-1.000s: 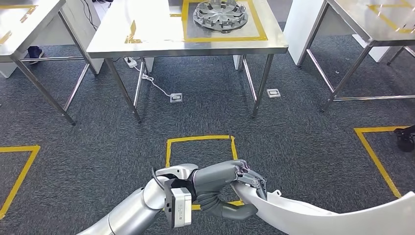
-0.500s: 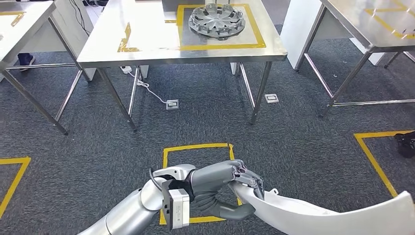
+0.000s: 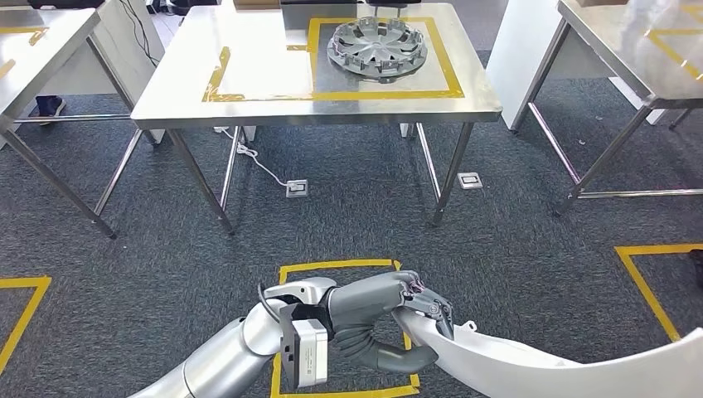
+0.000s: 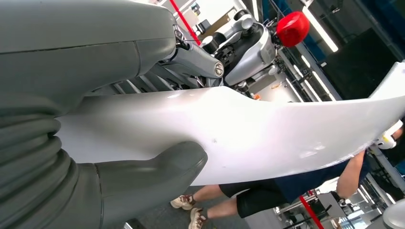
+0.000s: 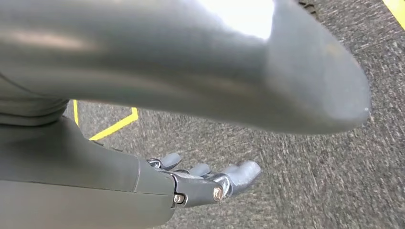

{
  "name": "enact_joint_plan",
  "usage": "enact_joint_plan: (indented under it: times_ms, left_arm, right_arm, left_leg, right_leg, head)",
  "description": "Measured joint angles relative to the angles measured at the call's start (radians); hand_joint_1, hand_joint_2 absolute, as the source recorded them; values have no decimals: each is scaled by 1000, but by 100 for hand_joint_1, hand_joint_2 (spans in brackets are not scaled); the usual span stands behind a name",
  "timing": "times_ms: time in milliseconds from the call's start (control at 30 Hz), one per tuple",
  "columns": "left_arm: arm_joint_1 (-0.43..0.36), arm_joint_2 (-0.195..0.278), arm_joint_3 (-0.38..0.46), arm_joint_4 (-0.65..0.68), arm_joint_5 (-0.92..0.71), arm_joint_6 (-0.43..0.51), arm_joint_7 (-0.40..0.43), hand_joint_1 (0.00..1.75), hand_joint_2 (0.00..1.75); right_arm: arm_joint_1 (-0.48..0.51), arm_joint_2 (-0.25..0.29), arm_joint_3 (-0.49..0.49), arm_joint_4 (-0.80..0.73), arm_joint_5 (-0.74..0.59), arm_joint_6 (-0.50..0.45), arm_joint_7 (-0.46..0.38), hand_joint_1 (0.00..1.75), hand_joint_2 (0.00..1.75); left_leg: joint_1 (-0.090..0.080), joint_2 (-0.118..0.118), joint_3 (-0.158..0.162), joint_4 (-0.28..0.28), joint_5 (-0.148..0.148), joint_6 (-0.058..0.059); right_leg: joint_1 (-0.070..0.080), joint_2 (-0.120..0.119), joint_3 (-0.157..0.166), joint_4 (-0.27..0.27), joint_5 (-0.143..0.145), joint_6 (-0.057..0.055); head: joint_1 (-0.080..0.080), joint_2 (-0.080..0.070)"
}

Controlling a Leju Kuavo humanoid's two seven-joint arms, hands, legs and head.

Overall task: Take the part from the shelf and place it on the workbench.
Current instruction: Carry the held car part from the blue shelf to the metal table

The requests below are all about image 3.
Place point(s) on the stainless steel table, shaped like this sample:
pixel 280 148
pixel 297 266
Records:
pixel 609 44
pixel 38 49

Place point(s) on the grey wheel hubcap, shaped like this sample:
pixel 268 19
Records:
pixel 379 46

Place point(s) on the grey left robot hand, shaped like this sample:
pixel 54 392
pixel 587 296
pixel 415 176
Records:
pixel 362 302

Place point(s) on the small yellow tape square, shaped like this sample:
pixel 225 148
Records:
pixel 217 77

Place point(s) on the yellow tape outline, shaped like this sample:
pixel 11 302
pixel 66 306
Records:
pixel 22 31
pixel 667 46

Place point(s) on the large yellow tape square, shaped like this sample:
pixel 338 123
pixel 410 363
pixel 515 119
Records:
pixel 450 66

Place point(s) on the person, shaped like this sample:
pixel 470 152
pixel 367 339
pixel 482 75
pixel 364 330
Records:
pixel 50 107

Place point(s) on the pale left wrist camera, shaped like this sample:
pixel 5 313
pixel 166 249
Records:
pixel 310 351

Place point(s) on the white curved plastic part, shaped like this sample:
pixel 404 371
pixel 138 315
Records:
pixel 522 373

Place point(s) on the silver floor outlet plate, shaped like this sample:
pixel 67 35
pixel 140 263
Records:
pixel 297 188
pixel 470 181

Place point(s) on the white panel table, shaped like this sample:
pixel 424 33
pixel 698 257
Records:
pixel 132 71
pixel 522 66

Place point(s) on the stainless steel workbench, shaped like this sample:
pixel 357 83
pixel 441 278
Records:
pixel 263 71

